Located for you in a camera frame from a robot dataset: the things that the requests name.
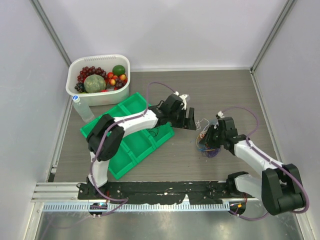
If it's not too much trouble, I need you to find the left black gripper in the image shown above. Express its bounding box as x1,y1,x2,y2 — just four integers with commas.
168,106,196,130

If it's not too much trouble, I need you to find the purple thin cable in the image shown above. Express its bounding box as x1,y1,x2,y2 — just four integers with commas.
204,147,223,159

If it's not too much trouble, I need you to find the black thin cable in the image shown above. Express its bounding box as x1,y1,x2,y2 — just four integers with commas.
147,126,162,138

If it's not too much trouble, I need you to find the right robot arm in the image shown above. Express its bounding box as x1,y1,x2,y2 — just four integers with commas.
199,117,310,216

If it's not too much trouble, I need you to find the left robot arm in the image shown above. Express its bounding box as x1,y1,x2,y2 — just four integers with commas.
86,92,197,200

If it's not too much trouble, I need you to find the green compartment tray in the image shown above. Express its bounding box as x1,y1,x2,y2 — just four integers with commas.
79,92,175,180

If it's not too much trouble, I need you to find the green lime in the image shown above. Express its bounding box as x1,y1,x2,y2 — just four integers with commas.
112,64,126,76

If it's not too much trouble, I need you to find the red yellow cherries bunch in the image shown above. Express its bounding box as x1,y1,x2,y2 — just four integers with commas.
105,72,128,91

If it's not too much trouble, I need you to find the white plastic basket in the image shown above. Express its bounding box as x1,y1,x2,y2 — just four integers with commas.
65,54,131,106

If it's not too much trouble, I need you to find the green melon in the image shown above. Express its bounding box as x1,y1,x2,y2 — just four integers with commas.
83,74,106,94

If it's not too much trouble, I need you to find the clear water bottle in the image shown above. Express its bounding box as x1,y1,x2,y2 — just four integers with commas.
72,95,95,123

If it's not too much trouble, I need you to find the dark grape bunch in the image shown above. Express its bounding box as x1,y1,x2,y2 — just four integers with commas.
74,82,86,93

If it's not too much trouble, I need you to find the red grape bunch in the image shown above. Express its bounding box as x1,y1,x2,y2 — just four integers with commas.
77,66,107,83

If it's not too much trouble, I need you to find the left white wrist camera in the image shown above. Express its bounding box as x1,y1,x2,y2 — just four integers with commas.
174,91,190,110

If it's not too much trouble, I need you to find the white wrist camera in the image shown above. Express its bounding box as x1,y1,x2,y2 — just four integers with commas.
216,111,225,119
174,91,190,110

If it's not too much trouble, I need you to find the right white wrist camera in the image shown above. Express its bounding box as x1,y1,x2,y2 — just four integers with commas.
216,111,225,119

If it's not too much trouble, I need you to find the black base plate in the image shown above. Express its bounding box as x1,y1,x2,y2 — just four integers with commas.
76,181,252,205

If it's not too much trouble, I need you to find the white slotted cable duct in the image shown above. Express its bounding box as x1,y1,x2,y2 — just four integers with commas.
42,201,230,213

